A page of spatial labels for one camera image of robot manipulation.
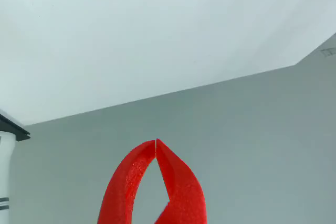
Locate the white robot column black bands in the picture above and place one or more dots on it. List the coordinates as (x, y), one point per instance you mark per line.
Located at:
(4, 166)

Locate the black mounting plate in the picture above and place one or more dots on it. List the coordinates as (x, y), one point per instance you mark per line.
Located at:
(13, 128)

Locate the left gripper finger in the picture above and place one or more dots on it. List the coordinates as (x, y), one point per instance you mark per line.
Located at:
(183, 192)
(123, 182)

